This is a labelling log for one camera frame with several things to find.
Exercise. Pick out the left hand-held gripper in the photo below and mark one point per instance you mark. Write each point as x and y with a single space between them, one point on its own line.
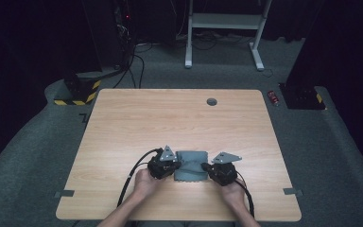
164 167

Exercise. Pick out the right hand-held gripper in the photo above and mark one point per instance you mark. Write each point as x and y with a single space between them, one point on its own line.
223 173

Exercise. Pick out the grey cloth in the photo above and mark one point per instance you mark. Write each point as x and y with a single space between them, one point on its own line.
190 167

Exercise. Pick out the person's right hand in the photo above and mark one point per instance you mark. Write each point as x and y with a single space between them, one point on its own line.
236 195

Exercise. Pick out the person's left hand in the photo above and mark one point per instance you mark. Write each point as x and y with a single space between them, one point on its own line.
143 184

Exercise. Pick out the grey tape strip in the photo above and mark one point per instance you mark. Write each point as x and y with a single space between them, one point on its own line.
293 191
64 193

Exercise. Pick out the grey table grommet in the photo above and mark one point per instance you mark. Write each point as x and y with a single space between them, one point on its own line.
211 101

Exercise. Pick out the red can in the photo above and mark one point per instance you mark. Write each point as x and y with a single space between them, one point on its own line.
273 98

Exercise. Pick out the black stand base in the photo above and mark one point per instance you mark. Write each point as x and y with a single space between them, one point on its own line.
302 97

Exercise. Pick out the yellow black striped base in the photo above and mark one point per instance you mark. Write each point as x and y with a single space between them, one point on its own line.
80 94

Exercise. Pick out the dark equipment rack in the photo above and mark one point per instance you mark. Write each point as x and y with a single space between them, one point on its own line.
123 31

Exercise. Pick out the white metal stand frame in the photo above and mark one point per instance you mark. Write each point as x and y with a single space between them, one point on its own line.
225 21

